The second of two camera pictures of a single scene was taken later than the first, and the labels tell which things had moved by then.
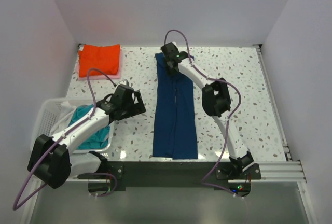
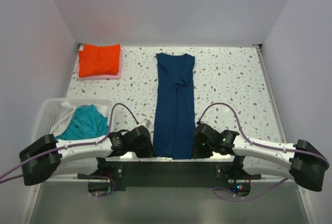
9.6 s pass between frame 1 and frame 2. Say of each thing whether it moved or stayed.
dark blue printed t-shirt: stayed
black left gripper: moved
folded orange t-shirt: stayed
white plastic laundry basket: stayed
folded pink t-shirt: stayed
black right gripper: moved
